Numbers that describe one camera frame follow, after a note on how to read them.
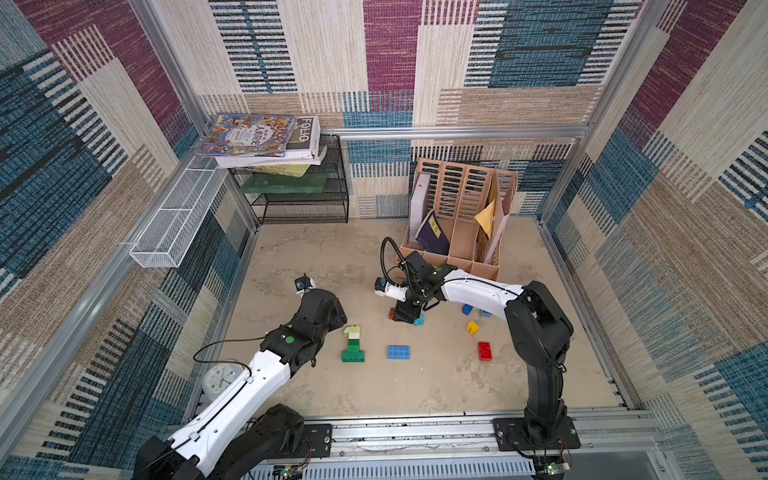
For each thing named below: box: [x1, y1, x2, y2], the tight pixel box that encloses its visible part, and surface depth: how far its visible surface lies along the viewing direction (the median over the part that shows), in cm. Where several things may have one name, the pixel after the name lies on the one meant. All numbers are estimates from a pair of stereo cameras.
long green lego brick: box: [341, 350, 365, 363], surface depth 87 cm
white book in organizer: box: [409, 173, 431, 242], surface depth 103 cm
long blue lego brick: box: [387, 345, 411, 359], surface depth 89 cm
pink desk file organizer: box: [399, 158, 519, 281], surface depth 104 cm
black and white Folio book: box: [215, 115, 327, 169], surface depth 83 cm
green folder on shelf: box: [240, 173, 327, 193], surface depth 96 cm
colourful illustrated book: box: [196, 114, 297, 157], surface depth 83 cm
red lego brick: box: [478, 342, 493, 361], surface depth 87 cm
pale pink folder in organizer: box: [486, 213, 510, 265], surface depth 88 cm
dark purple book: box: [415, 209, 451, 256], surface depth 104 cm
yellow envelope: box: [474, 199, 495, 239], surface depth 88 cm
